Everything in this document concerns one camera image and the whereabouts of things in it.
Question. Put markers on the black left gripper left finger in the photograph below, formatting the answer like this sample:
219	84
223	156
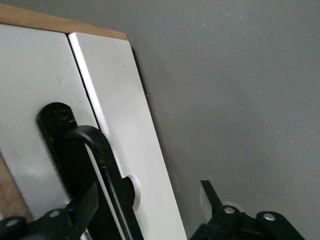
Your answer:
82	207

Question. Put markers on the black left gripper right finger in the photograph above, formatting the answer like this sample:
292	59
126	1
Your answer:
225	222

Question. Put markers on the white drawer with wooden interior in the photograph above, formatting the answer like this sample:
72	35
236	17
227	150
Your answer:
37	75

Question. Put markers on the white notched drawer front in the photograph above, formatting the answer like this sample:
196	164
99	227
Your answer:
125	100

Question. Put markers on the wooden drawer cabinet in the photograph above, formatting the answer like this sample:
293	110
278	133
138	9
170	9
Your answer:
25	20

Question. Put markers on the grey table cloth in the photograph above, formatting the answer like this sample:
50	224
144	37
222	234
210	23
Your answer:
225	100

